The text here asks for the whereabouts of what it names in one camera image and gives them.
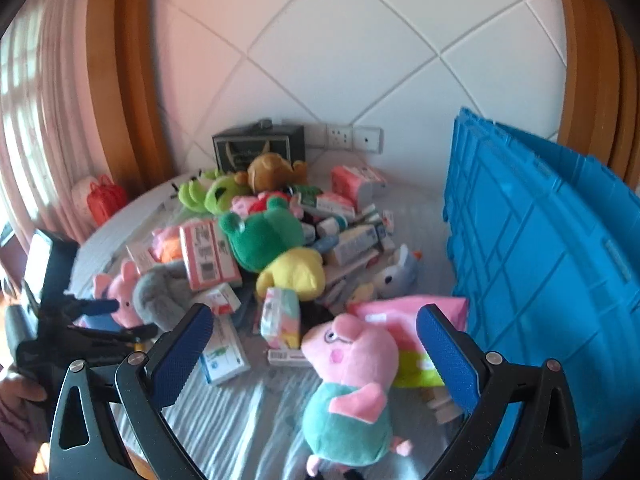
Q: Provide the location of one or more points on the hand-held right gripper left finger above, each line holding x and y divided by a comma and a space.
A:
182, 355

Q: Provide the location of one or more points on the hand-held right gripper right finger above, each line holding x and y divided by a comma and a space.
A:
447, 360

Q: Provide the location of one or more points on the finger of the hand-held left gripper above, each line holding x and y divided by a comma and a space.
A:
140, 333
105, 306

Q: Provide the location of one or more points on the pig plush blue body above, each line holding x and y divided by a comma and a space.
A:
122, 290

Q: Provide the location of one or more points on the pig plush teal body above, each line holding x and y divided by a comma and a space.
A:
350, 425

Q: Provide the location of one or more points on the blue plastic storage crate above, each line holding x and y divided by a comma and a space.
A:
550, 260

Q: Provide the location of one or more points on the person's left hand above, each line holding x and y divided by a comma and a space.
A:
20, 389

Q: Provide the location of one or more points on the grey fluffy plush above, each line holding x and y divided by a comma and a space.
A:
160, 295

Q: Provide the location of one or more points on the pink green wet wipes packet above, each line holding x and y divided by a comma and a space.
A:
395, 315

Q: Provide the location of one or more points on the pink tissue pack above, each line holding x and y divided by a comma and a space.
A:
355, 182
167, 242

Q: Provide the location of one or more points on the grey white plush toy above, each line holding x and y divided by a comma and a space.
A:
395, 275

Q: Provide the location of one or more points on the red bag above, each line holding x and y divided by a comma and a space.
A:
105, 200

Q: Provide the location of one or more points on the pink white barcode box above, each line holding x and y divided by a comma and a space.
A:
207, 255

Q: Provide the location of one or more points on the pastel tissue pack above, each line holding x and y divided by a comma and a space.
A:
280, 317

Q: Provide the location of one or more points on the green frog plush yellow body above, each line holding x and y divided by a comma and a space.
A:
265, 240

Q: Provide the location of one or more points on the lime green frog plush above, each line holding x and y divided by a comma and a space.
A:
210, 192

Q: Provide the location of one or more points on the pink curtain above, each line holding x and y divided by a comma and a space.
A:
50, 110

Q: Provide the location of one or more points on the brown bear plush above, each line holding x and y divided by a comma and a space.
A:
267, 170

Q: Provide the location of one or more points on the wooden wall column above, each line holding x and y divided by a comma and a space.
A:
595, 85
120, 85

